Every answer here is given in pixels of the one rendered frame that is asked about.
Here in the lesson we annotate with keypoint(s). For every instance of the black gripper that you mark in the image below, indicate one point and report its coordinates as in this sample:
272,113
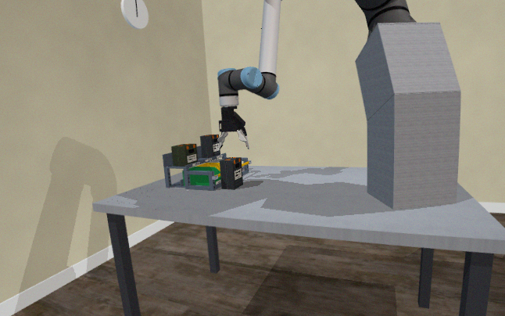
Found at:
230,123

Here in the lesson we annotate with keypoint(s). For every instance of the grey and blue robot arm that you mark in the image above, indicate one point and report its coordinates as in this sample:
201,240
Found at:
231,80

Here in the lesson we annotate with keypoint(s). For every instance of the yellow bin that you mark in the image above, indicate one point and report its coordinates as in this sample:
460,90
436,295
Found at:
216,165

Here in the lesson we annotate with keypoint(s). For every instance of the green open bin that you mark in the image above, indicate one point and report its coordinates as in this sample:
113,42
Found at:
203,179

